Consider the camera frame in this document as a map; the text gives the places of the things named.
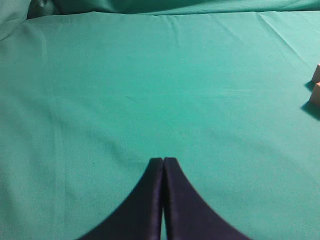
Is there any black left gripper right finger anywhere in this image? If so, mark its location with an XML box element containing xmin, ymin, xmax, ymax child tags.
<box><xmin>162</xmin><ymin>157</ymin><xmax>249</xmax><ymax>240</ymax></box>

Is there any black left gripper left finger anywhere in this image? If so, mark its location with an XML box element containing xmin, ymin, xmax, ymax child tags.
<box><xmin>80</xmin><ymin>158</ymin><xmax>163</xmax><ymax>240</ymax></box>

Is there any red cube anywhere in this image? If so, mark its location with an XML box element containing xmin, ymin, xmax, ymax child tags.
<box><xmin>311</xmin><ymin>63</ymin><xmax>320</xmax><ymax>84</ymax></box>

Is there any green cloth backdrop and cover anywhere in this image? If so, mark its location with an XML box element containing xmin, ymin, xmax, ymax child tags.
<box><xmin>0</xmin><ymin>0</ymin><xmax>320</xmax><ymax>240</ymax></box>

